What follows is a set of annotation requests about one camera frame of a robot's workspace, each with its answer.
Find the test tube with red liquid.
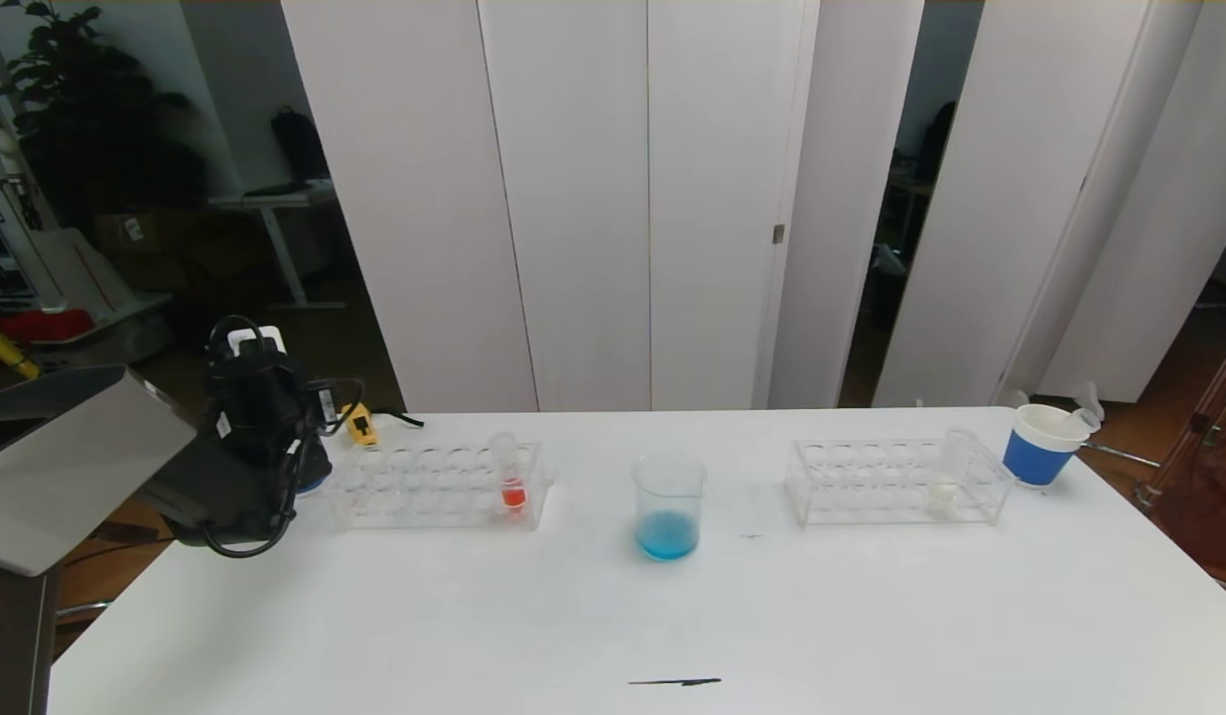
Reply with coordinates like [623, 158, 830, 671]
[489, 432, 530, 514]

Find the clear plastic test tube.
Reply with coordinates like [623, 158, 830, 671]
[1051, 403, 1103, 440]

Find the clear beaker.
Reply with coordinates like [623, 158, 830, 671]
[632, 449, 708, 563]

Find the clear plastic test tube rack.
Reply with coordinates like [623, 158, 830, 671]
[783, 429, 1018, 527]
[325, 440, 556, 532]

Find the test tube with pale liquid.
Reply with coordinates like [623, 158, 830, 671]
[925, 429, 971, 519]

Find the white folding partition screen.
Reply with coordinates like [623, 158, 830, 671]
[871, 0, 1226, 410]
[283, 0, 926, 413]

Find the yellow tape measure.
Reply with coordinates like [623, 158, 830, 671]
[341, 402, 427, 448]

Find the white desk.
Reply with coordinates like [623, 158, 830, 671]
[208, 184, 347, 311]

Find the black backpack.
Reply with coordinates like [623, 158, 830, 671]
[271, 107, 332, 183]

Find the cardboard box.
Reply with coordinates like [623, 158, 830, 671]
[93, 211, 182, 261]

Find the white floor machine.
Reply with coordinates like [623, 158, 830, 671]
[0, 74, 174, 370]

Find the potted green plant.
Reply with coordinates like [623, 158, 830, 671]
[0, 0, 211, 234]

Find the red flat object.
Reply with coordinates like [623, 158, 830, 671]
[0, 303, 95, 346]

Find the brown wooden stand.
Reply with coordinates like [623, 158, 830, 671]
[1134, 328, 1226, 597]

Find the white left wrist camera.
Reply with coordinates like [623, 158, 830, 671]
[225, 325, 283, 360]

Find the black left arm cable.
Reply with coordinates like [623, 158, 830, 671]
[198, 315, 367, 559]

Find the yellow tool handle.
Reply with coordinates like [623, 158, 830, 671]
[0, 316, 43, 383]

